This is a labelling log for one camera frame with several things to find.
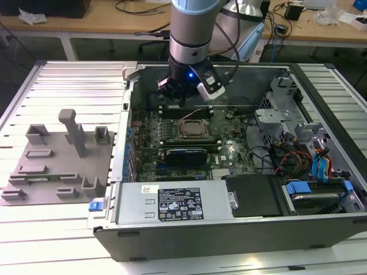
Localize metal socket cover frame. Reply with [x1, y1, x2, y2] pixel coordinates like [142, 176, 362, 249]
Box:
[177, 119, 210, 138]

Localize silver CPU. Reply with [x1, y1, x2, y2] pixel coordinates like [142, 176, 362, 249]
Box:
[184, 122, 205, 135]

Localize CPU socket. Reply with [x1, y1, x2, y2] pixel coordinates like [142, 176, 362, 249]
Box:
[176, 117, 212, 139]

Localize black office chair base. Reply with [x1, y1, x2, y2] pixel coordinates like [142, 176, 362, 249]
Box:
[138, 40, 171, 62]

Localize black graphics card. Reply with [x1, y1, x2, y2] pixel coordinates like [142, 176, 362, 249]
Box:
[163, 147, 209, 167]

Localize green motherboard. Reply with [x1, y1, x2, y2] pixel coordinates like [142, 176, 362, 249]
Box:
[130, 106, 259, 183]

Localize pale blue teach pendant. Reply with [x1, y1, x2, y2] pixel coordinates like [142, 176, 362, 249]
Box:
[236, 21, 267, 62]

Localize silver finned heatsink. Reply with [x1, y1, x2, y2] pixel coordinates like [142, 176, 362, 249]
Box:
[212, 168, 231, 180]

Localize silver metal drive cage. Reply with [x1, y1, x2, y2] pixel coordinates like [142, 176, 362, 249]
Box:
[254, 76, 304, 144]

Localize wooden desk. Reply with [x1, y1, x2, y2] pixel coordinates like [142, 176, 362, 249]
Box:
[0, 0, 367, 62]

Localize grey power supply unit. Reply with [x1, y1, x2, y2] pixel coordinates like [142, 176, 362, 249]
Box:
[115, 181, 233, 226]

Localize black plastic bay cover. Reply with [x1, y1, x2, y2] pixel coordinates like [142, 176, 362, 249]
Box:
[224, 174, 285, 219]

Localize small black box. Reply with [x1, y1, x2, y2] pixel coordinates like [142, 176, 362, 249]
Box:
[284, 3, 305, 21]

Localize open black PC case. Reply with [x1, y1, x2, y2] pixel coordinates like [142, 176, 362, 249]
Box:
[93, 61, 367, 263]

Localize blue disk carrier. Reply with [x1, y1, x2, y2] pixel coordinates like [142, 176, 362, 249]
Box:
[285, 179, 353, 201]

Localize grey parts rack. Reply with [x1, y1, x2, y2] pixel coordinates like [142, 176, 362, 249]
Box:
[0, 108, 118, 207]

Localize large black box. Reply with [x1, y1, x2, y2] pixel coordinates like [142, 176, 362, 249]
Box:
[0, 0, 92, 18]

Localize green RAM stick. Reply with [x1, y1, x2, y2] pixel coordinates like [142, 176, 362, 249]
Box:
[24, 177, 63, 183]

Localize clear plastic bag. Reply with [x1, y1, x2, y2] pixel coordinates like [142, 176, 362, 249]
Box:
[18, 7, 49, 26]

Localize crumpled clear plastic wrap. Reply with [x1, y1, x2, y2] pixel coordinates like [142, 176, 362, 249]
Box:
[313, 4, 346, 27]

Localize silver hard disk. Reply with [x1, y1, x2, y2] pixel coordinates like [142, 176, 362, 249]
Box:
[288, 192, 342, 215]

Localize white cardboard box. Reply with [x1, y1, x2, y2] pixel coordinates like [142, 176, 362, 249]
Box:
[337, 10, 367, 32]

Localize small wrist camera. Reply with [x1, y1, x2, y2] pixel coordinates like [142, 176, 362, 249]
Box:
[156, 77, 171, 92]

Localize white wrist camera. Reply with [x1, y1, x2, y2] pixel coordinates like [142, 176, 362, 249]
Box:
[196, 73, 227, 100]

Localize blue network cable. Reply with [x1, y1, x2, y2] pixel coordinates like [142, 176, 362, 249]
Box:
[271, 24, 282, 62]

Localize black cable bundle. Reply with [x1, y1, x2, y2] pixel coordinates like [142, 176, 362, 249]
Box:
[248, 137, 280, 174]

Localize red yellow power wires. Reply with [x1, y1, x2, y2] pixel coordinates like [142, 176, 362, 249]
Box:
[274, 151, 313, 175]

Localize blue flat data wire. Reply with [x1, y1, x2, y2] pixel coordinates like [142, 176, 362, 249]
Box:
[311, 146, 331, 182]

